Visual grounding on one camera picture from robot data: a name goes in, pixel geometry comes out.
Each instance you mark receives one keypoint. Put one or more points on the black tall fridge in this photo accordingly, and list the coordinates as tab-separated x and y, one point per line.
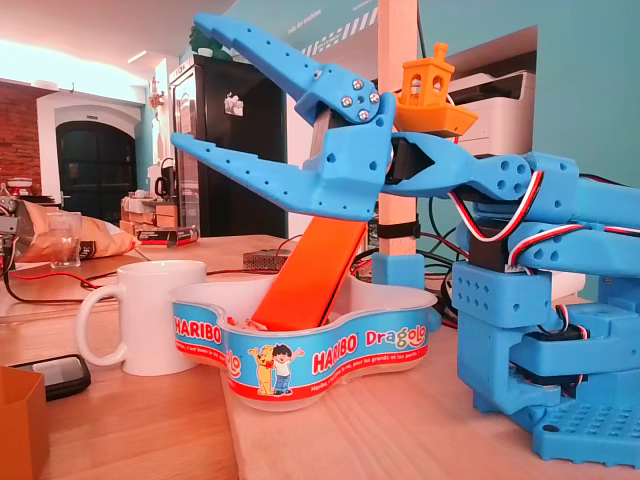
235	215

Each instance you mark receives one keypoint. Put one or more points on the orange printed boat model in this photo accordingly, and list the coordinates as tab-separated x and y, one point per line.
435	115

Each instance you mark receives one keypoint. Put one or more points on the green plush figure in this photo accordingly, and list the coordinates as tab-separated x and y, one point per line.
212	50

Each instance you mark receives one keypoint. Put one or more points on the orange rectangular ramp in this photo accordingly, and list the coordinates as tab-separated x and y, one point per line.
310	270

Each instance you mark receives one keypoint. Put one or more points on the ochre hexagonal printed container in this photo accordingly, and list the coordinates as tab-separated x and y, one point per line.
20	425

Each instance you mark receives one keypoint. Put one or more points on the black smartphone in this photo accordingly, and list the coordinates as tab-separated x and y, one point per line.
60	375

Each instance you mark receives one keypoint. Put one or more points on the blue printed gripper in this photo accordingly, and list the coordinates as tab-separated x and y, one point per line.
350	160

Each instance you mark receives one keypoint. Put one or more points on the wooden camera post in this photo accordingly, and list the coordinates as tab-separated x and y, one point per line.
397	40

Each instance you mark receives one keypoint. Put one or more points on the black and red box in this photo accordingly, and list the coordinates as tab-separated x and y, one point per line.
165	235

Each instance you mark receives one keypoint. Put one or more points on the ceiling strip lamp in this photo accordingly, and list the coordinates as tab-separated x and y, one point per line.
136	56

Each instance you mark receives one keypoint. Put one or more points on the clear drinking glass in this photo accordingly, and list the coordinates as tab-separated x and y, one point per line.
65	240

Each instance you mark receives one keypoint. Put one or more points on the white ceramic mug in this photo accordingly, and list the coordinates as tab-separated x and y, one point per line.
160	320

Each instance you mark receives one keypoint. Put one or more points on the white office printer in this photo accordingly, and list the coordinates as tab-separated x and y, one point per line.
500	100

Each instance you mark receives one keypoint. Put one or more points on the grey metal device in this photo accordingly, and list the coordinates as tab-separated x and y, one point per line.
7	220

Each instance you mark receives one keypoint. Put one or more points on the tan crisp bag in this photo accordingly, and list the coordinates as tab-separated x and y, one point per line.
100	240

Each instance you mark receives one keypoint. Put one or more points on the red kitchen appliance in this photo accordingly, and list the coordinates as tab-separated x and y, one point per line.
21	187

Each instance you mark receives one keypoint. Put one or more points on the small wooden drawer unit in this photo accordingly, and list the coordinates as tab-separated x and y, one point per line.
150	215

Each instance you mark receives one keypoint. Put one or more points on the black kettle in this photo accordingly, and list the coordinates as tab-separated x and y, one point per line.
162	182

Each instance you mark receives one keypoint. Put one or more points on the clear Haribo candy tub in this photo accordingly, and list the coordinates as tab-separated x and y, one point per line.
350	350

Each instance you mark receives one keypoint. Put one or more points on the photo magnet on fridge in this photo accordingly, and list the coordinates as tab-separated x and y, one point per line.
233	104

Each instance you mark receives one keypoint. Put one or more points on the metal mesh power supply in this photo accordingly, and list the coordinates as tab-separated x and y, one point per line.
262	259

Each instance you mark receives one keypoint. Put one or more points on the blue printed post base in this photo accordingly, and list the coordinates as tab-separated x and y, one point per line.
397	270

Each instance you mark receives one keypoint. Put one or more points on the dark arched door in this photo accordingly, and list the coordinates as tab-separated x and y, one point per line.
95	170

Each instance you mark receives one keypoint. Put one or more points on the blue printed robot arm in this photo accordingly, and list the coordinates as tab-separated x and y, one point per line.
500	310

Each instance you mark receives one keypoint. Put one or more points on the small wall figurine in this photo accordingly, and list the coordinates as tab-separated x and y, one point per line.
156	97

